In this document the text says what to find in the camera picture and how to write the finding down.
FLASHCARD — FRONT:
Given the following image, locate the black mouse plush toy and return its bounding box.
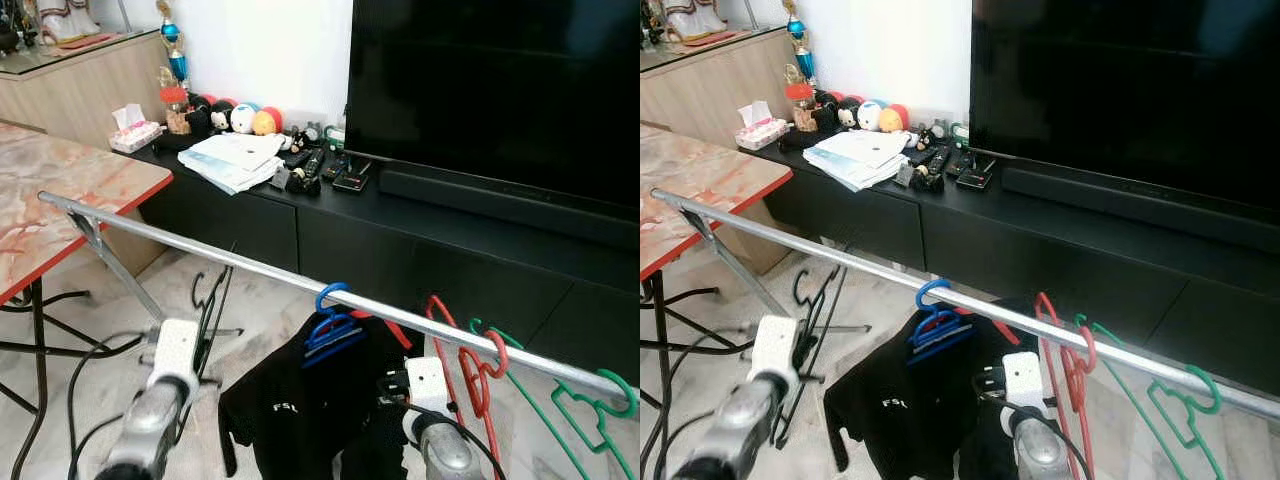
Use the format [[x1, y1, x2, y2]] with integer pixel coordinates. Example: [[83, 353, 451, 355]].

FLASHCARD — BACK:
[[185, 95, 236, 134], [812, 92, 861, 131]]

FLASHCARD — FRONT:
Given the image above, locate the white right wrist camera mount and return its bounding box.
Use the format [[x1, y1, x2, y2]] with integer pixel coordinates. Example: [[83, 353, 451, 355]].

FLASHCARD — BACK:
[[405, 355, 451, 421], [1002, 350, 1048, 416]]

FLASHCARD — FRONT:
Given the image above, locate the white robed figurine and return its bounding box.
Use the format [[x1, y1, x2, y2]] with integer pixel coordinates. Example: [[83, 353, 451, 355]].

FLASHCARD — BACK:
[[38, 0, 101, 46], [665, 0, 726, 43]]

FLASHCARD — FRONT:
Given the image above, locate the black soundbar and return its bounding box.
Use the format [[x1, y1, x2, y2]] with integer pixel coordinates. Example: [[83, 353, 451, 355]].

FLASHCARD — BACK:
[[378, 165, 641, 251], [1000, 163, 1280, 256]]

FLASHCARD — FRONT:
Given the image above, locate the dark slim clothes hanger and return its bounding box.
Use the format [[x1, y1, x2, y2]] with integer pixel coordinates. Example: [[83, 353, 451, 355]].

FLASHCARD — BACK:
[[793, 240, 849, 446], [190, 240, 238, 446]]

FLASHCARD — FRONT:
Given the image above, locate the green clothes hanger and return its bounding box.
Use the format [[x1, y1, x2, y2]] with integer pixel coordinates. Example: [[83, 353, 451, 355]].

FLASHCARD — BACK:
[[1075, 313, 1226, 480], [468, 318, 639, 480]]

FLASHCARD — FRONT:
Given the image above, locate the marble table with red edge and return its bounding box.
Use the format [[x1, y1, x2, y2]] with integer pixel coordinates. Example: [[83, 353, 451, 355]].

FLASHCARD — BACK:
[[640, 122, 794, 281], [0, 120, 174, 306]]

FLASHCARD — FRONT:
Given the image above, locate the black flat television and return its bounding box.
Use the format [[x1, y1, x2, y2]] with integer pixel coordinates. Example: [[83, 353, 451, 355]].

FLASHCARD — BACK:
[[343, 0, 641, 211], [968, 0, 1280, 211]]

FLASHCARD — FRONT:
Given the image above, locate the black printed T-shirt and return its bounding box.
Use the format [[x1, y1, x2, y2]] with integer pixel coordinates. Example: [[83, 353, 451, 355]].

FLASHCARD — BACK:
[[218, 300, 426, 480], [825, 298, 1026, 480]]

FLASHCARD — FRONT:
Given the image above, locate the light wooden sideboard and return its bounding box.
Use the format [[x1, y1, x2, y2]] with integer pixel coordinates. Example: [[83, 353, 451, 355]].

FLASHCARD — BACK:
[[0, 30, 171, 276], [640, 28, 801, 276]]

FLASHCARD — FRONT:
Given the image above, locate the blue and gold trophy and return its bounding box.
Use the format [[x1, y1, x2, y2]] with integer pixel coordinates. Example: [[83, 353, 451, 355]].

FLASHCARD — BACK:
[[155, 0, 191, 86], [782, 0, 816, 83]]

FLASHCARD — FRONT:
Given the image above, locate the black TV console cabinet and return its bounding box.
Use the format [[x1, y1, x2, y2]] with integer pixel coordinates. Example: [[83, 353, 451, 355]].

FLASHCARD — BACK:
[[130, 140, 641, 386], [755, 138, 1280, 396]]

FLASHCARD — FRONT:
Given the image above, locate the jar with red lid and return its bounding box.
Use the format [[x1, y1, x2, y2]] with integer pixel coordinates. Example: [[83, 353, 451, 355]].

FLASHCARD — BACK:
[[785, 83, 819, 133], [160, 85, 193, 136]]

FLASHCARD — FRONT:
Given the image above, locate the white paper stack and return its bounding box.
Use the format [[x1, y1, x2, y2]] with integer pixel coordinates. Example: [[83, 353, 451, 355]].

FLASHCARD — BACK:
[[178, 132, 286, 196], [803, 130, 913, 193]]

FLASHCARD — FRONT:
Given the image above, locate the pink white tissue box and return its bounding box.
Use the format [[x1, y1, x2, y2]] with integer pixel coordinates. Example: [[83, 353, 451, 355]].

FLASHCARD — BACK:
[[735, 100, 791, 151], [108, 103, 164, 154]]

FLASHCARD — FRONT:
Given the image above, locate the red clothes hanger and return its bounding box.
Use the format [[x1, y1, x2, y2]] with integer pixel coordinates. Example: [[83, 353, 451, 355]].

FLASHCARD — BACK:
[[1033, 292, 1098, 480], [425, 295, 509, 480], [348, 308, 413, 351], [955, 305, 1021, 346]]

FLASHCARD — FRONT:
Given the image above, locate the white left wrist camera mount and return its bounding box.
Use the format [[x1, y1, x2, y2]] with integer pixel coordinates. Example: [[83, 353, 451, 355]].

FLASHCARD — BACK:
[[752, 315, 809, 381], [145, 318, 201, 386]]

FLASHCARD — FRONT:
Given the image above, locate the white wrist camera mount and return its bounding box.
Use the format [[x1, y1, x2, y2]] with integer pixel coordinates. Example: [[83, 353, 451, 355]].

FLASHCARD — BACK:
[[405, 355, 451, 421], [145, 318, 201, 386], [1002, 350, 1048, 416], [752, 315, 809, 381]]

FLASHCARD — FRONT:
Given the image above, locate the blue clothes hanger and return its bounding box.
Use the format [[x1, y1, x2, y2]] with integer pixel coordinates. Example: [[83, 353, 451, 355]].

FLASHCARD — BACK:
[[303, 282, 367, 369], [908, 277, 973, 363]]

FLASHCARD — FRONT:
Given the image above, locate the black remote control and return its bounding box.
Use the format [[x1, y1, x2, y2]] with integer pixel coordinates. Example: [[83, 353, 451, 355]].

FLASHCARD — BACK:
[[910, 145, 951, 193], [285, 148, 326, 196]]

